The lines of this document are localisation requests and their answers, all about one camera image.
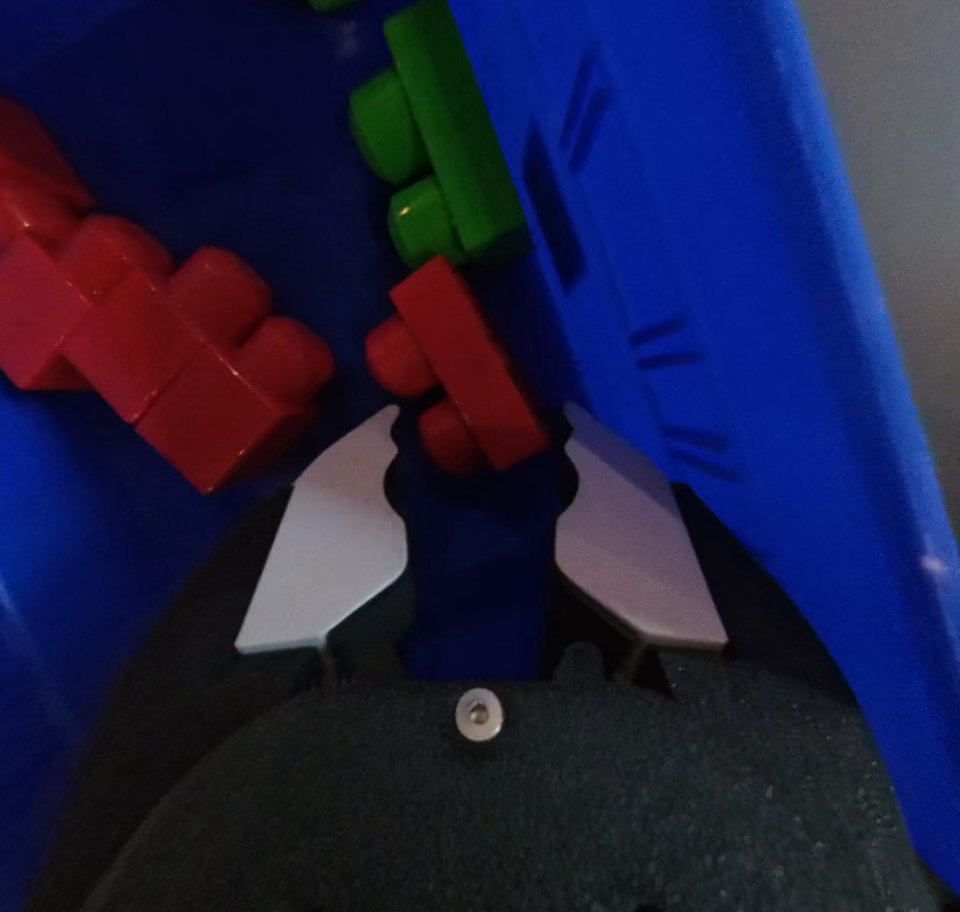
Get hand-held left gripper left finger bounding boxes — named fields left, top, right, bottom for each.
left=234, top=404, right=410, bottom=658

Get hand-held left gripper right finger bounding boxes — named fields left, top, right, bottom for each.
left=553, top=401, right=730, bottom=647

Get red two-stud mega block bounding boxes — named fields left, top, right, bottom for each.
left=365, top=256, right=552, bottom=478
left=63, top=247, right=335, bottom=495

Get blue plastic bin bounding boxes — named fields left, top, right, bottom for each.
left=0, top=0, right=960, bottom=912

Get red plastic mega block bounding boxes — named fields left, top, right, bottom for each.
left=0, top=215, right=175, bottom=392

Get red single-stud mega block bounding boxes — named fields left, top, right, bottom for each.
left=0, top=95, right=96, bottom=242

